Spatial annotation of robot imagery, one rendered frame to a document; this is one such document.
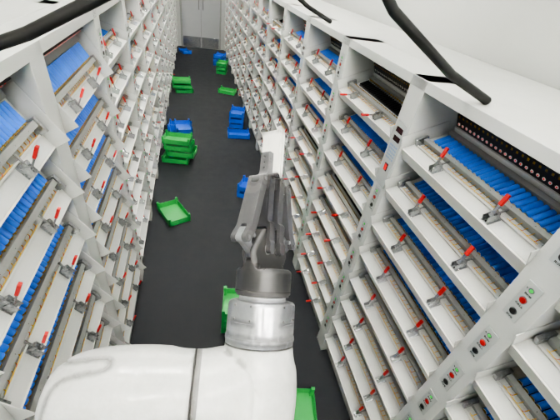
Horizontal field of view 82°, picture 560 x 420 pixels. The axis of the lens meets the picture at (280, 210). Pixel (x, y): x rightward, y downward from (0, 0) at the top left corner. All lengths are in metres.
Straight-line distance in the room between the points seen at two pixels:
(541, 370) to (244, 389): 0.79
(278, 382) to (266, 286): 0.11
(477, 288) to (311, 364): 1.38
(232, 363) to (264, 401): 0.05
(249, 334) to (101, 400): 0.16
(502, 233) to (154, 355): 0.89
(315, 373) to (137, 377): 1.88
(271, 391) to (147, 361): 0.15
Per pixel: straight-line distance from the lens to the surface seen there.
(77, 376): 0.44
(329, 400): 2.21
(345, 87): 1.92
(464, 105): 1.13
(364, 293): 1.72
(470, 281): 1.14
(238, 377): 0.42
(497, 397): 1.19
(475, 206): 1.11
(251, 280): 0.41
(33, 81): 1.12
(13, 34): 0.86
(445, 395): 1.32
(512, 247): 1.02
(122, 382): 0.42
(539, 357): 1.07
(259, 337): 0.41
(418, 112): 1.30
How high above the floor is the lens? 1.97
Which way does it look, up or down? 37 degrees down
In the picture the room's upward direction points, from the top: 10 degrees clockwise
